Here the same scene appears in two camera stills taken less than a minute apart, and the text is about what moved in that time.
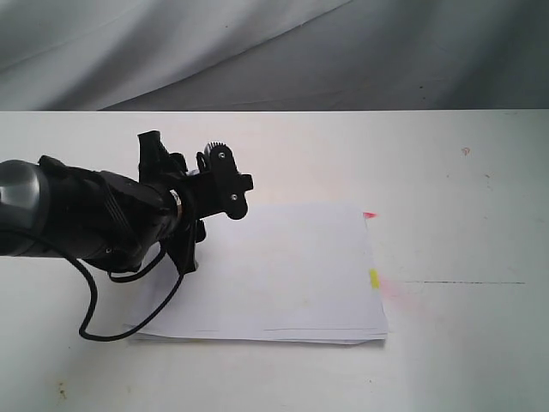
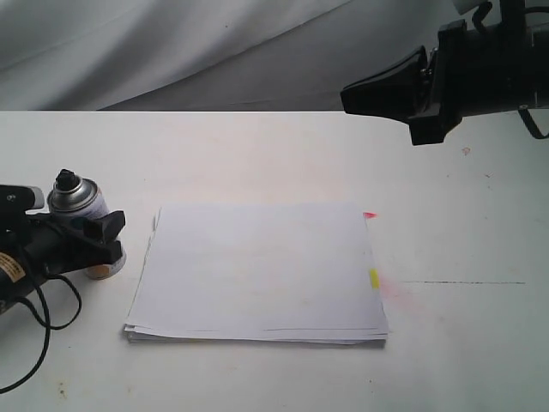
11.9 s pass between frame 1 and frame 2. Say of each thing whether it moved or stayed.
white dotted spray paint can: moved
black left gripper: moved
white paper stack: stayed
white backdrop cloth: stayed
